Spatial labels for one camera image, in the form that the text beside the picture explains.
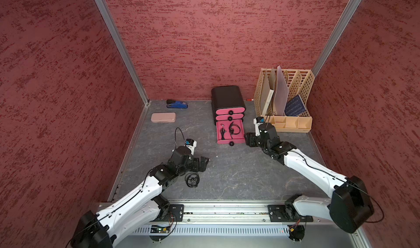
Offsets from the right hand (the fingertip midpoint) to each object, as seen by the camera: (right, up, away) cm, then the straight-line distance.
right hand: (248, 137), depth 86 cm
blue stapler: (-48, +20, +29) cm, 59 cm away
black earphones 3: (-30, -22, -3) cm, 37 cm away
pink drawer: (-9, +15, +9) cm, 19 cm away
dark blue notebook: (+33, +17, +17) cm, 41 cm away
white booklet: (+13, +25, +1) cm, 28 cm away
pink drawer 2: (-10, +11, +13) cm, 20 cm away
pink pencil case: (-55, +10, +27) cm, 62 cm away
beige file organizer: (+36, +33, +17) cm, 52 cm away
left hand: (-26, -12, -5) cm, 29 cm away
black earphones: (-13, +2, +14) cm, 20 cm away
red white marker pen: (+11, +24, +37) cm, 46 cm away
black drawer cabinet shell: (-11, +24, +18) cm, 32 cm away
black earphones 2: (-8, +3, +17) cm, 19 cm away
